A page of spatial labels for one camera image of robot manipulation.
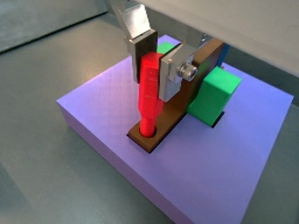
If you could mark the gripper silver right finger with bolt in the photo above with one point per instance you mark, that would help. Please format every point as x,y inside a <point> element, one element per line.
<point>177,68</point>

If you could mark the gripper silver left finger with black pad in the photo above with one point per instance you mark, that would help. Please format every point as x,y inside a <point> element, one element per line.
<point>141,36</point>

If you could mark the red peg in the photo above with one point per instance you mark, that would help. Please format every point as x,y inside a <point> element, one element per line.
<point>150,104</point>

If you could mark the purple base board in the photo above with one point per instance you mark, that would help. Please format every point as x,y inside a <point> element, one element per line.
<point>202,173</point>

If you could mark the green block right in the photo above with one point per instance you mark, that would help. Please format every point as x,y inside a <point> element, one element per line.
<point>165,47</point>

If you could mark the green block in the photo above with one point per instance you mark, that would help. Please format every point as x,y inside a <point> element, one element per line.
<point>217,89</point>
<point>165,47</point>

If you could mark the blue hexagonal peg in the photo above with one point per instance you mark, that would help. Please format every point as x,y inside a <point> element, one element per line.
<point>224,54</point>

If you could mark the brown L-shaped block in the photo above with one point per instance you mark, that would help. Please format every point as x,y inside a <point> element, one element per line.
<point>176,108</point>

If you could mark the green block left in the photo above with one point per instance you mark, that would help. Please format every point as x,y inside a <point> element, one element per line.
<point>217,89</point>

